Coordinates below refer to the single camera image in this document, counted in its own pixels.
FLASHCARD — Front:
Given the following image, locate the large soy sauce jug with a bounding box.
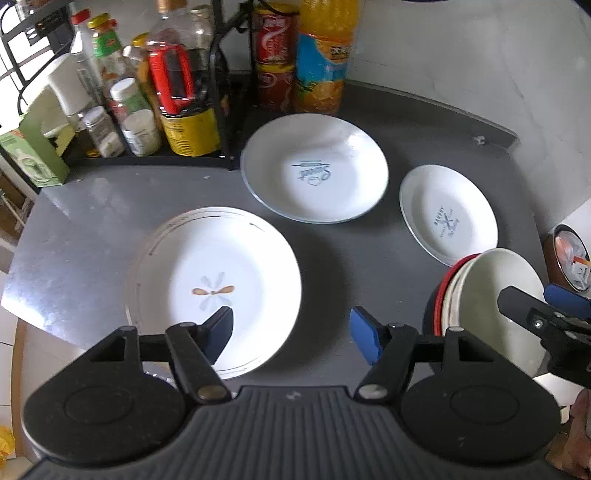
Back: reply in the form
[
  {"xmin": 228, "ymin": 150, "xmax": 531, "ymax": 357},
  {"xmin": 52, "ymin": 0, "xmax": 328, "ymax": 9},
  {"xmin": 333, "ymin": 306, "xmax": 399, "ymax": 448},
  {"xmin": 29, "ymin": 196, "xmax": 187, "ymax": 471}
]
[{"xmin": 146, "ymin": 1, "xmax": 221, "ymax": 157}]

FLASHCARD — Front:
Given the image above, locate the white bowl front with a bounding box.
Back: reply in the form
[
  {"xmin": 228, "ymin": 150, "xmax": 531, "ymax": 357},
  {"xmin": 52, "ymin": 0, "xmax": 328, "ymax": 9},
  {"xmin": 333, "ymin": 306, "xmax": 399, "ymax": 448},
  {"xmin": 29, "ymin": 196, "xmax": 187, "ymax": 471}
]
[{"xmin": 454, "ymin": 247, "xmax": 551, "ymax": 379}]

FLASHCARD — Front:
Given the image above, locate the red and black bowl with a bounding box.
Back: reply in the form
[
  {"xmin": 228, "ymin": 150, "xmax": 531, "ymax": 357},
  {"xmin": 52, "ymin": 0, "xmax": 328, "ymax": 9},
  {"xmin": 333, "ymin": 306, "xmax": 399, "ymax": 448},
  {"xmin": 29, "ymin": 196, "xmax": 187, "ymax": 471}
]
[{"xmin": 423, "ymin": 254, "xmax": 477, "ymax": 336}]

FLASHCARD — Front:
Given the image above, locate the white plate blue script logo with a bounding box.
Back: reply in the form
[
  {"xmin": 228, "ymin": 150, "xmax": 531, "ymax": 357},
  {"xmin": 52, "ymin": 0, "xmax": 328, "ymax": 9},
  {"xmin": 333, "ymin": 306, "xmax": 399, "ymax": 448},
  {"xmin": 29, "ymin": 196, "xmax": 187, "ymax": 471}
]
[{"xmin": 240, "ymin": 113, "xmax": 390, "ymax": 224}]

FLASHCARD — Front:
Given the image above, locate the black metal shelf rack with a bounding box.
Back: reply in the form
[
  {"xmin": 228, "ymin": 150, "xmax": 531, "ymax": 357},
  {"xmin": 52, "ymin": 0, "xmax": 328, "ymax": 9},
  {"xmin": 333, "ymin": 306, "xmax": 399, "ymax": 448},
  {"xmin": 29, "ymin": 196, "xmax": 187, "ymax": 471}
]
[{"xmin": 0, "ymin": 0, "xmax": 260, "ymax": 172}]

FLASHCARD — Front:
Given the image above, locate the white bowl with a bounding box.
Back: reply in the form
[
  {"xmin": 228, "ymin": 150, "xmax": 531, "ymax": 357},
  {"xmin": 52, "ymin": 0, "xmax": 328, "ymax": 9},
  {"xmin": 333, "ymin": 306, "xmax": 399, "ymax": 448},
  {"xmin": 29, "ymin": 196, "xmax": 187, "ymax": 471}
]
[
  {"xmin": 454, "ymin": 247, "xmax": 551, "ymax": 379},
  {"xmin": 441, "ymin": 258, "xmax": 476, "ymax": 335}
]

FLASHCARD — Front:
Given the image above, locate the orange juice bottle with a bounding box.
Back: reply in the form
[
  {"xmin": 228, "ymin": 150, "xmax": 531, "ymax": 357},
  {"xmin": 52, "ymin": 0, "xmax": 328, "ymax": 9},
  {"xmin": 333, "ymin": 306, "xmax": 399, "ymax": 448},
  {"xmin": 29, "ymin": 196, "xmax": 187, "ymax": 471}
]
[{"xmin": 294, "ymin": 0, "xmax": 360, "ymax": 114}]

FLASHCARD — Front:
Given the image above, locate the small white plate cross logo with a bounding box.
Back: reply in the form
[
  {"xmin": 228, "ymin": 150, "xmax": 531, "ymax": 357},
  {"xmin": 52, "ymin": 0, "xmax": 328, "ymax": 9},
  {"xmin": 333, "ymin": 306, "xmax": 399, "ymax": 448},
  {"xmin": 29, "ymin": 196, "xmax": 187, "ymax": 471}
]
[{"xmin": 399, "ymin": 165, "xmax": 499, "ymax": 266}]

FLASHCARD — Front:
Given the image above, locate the green cardboard box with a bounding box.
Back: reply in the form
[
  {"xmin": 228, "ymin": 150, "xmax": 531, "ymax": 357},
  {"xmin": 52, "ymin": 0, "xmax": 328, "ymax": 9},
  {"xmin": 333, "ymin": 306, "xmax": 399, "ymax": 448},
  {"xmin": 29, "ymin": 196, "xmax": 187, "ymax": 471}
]
[{"xmin": 1, "ymin": 110, "xmax": 75, "ymax": 188}]

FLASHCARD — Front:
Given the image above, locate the red cans stack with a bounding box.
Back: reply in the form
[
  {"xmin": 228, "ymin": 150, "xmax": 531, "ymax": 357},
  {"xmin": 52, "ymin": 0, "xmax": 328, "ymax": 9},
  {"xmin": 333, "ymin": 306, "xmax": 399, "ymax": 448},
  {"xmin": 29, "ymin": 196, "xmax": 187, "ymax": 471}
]
[{"xmin": 253, "ymin": 1, "xmax": 300, "ymax": 113}]

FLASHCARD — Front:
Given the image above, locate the red cap clear bottle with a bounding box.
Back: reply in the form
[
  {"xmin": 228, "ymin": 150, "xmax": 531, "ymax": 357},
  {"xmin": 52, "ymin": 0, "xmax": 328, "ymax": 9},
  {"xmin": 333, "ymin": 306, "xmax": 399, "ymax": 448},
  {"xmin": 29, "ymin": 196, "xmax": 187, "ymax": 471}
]
[{"xmin": 70, "ymin": 9, "xmax": 102, "ymax": 103}]

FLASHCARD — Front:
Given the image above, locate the small white jar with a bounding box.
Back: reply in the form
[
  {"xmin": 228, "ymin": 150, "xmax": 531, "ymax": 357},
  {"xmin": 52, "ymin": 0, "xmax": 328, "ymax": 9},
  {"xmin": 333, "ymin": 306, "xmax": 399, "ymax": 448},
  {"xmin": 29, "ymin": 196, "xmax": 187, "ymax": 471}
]
[{"xmin": 121, "ymin": 109, "xmax": 161, "ymax": 157}]

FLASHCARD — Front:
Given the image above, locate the round tin with packets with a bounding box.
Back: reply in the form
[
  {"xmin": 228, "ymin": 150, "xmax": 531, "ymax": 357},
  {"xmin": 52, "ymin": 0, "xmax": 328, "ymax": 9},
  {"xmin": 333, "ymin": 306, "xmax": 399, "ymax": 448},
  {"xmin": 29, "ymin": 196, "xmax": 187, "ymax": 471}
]
[{"xmin": 542, "ymin": 224, "xmax": 590, "ymax": 295}]

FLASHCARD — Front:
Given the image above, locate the white plate with flower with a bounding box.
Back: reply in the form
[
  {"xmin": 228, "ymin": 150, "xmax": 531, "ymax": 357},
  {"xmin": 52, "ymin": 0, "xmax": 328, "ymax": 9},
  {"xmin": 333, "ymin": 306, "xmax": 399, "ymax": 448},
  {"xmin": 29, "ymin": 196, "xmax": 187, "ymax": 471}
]
[{"xmin": 125, "ymin": 206, "xmax": 303, "ymax": 380}]

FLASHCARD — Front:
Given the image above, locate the person hand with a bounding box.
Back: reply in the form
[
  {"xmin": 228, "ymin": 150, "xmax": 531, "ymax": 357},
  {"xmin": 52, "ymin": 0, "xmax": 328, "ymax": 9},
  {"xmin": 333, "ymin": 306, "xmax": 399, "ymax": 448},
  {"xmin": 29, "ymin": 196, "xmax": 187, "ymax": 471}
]
[{"xmin": 546, "ymin": 389, "xmax": 591, "ymax": 479}]

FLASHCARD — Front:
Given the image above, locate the yellow cap sauce bottle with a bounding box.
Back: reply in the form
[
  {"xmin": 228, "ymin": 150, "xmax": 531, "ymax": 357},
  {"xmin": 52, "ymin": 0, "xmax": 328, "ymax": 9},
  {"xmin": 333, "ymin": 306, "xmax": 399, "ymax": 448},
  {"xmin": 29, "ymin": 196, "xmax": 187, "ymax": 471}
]
[{"xmin": 88, "ymin": 13, "xmax": 133, "ymax": 100}]

